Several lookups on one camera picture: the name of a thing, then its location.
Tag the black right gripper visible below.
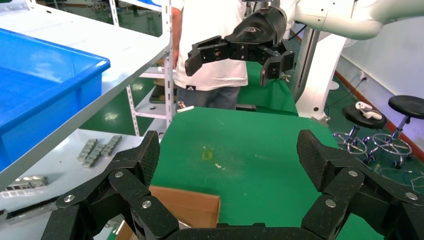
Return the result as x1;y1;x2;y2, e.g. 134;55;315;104
184;7;296;88

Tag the person's bare forearm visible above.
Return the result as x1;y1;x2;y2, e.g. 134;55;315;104
170;7;184;69

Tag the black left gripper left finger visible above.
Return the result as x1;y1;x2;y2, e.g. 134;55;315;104
41;130;180;240

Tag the blue plastic tray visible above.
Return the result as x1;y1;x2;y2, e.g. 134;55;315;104
0;28;111;171

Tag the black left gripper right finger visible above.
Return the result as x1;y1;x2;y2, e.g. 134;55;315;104
296;129;424;240

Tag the person in white shirt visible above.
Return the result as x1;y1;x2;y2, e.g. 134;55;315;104
170;0;250;110

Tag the white handheld controller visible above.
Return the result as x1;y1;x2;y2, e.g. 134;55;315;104
355;101;383;121

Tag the white robot torso column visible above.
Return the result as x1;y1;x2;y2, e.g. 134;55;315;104
293;26;349;122

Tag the small notched metal strip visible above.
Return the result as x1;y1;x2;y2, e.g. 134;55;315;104
82;144;109;169
100;135;123;157
77;139;99;163

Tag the thin pale cable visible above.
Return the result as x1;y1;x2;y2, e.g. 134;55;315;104
377;167;424;190

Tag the brown cardboard box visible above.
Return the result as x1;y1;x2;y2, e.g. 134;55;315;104
114;185;222;240

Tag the black round stool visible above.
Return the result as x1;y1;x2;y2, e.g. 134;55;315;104
332;104;388;165
372;95;424;170

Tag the perforated white shelf brace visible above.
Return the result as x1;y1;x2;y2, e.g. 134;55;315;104
162;0;176;128
125;84;142;137

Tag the white flat board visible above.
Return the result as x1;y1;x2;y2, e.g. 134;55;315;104
0;128;147;240

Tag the white metal shelf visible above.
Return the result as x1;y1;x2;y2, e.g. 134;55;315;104
0;0;175;191

